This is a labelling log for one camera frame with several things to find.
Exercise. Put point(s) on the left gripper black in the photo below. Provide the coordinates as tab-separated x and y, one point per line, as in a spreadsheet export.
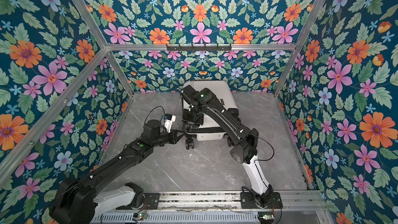
174	136

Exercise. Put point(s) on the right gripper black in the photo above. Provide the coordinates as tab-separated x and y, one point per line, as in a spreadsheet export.
186	120

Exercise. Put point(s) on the white hard-shell suitcase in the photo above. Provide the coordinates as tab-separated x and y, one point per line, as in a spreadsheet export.
224	96

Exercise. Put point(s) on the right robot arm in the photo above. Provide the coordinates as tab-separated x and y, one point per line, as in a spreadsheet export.
205	114

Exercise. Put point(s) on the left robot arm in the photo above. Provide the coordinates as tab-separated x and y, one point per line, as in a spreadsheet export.
78	201

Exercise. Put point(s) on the black hook rack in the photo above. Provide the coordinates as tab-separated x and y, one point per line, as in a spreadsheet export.
203	47

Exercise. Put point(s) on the white vent grille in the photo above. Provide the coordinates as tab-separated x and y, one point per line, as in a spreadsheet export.
178	218

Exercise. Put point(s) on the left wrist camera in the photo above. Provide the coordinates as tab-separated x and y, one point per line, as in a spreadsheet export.
169	119

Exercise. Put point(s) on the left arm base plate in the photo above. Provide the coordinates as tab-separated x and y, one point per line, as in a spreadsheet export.
146	200

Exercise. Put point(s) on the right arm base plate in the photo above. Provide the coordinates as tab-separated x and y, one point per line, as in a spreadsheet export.
249	200

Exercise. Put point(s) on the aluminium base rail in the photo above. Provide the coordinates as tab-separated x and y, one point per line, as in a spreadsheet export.
210	201

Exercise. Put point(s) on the aluminium frame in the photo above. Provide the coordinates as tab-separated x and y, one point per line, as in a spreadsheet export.
23	148

